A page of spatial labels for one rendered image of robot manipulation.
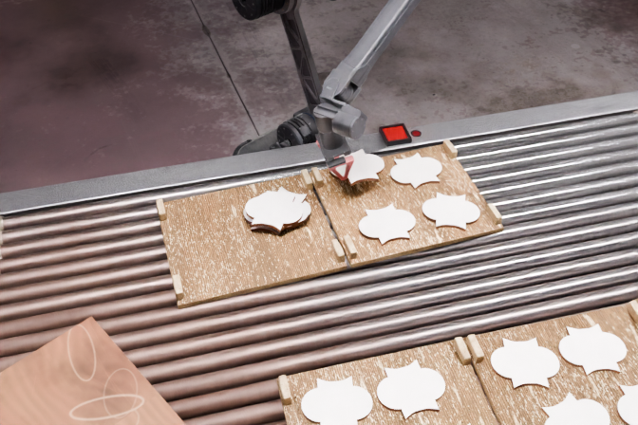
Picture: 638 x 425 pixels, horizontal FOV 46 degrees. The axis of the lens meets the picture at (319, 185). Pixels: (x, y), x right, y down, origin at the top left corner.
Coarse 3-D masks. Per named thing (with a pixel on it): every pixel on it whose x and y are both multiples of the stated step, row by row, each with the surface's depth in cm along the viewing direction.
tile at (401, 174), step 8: (400, 160) 208; (408, 160) 208; (416, 160) 208; (424, 160) 208; (432, 160) 208; (392, 168) 206; (400, 168) 206; (408, 168) 206; (416, 168) 206; (424, 168) 206; (432, 168) 206; (440, 168) 206; (392, 176) 203; (400, 176) 203; (408, 176) 203; (416, 176) 203; (424, 176) 203; (432, 176) 203; (400, 184) 202; (408, 184) 202; (416, 184) 201; (424, 184) 202
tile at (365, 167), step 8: (360, 152) 200; (360, 160) 198; (368, 160) 198; (376, 160) 198; (336, 168) 195; (344, 168) 195; (352, 168) 195; (360, 168) 196; (368, 168) 196; (376, 168) 196; (336, 176) 193; (352, 176) 193; (360, 176) 193; (368, 176) 193; (376, 176) 193; (352, 184) 192
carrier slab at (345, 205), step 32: (384, 160) 210; (448, 160) 210; (320, 192) 200; (352, 192) 200; (384, 192) 200; (416, 192) 200; (448, 192) 200; (352, 224) 192; (416, 224) 192; (480, 224) 192; (384, 256) 184
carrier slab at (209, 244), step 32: (224, 192) 200; (256, 192) 200; (160, 224) 192; (192, 224) 192; (224, 224) 192; (320, 224) 192; (192, 256) 184; (224, 256) 184; (256, 256) 184; (288, 256) 184; (320, 256) 184; (192, 288) 176; (224, 288) 176; (256, 288) 177
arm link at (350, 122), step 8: (328, 80) 182; (336, 80) 180; (328, 88) 181; (336, 88) 180; (320, 96) 181; (328, 96) 180; (336, 104) 182; (344, 104) 179; (344, 112) 179; (352, 112) 178; (360, 112) 177; (336, 120) 178; (344, 120) 177; (352, 120) 176; (360, 120) 178; (336, 128) 179; (344, 128) 177; (352, 128) 176; (360, 128) 179; (344, 136) 180; (352, 136) 177; (360, 136) 180
